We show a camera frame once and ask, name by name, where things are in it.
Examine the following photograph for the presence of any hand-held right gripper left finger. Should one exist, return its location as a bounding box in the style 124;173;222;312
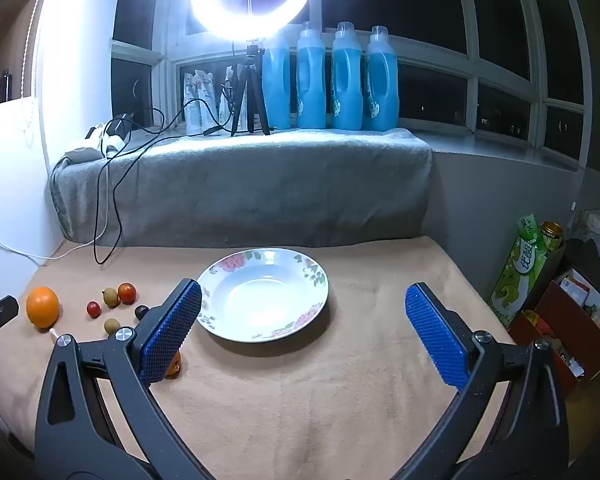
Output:
34;278;217;480

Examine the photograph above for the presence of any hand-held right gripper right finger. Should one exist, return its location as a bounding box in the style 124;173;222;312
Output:
390;281;572;480

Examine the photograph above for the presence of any large orange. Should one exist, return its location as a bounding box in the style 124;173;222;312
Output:
25;286;60;330

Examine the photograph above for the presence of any white floral plate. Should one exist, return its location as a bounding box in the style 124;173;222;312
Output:
196;248;330;344

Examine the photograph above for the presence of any green carton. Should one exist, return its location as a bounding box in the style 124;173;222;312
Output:
489;213;552;329

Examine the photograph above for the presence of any brown cardboard box with items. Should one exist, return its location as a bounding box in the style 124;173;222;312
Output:
508;267;600;397

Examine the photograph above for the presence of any gold drink can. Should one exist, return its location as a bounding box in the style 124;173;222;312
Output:
537;221;564;257

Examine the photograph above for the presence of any grey blanket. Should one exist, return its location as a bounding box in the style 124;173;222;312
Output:
49;127;434;249

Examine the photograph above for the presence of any white power strip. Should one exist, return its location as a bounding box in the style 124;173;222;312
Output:
64;122;127;164

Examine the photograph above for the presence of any black charger plug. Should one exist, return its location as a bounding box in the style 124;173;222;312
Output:
112;113;134;142

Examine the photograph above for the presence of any white refill pouch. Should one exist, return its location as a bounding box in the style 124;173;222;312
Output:
182;69;203;136
198;71;231;133

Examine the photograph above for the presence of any black tripod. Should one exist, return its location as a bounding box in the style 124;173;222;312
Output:
229;40;272;137

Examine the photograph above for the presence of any blue detergent bottle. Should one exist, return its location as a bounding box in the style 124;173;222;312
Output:
261;30;294;131
362;25;400;133
331;21;365;131
295;21;327;130

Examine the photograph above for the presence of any white cable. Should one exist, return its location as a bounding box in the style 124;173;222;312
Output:
0;132;123;262

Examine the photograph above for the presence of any black cable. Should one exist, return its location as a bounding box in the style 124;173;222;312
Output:
92;99;241;266

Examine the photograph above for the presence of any white window frame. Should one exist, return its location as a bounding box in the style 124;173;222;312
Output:
111;0;600;171

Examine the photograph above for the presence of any white beaded blind cord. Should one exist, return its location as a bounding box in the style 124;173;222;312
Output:
22;0;51;98

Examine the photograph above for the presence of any white ring light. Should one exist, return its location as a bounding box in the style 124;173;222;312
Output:
190;0;314;41

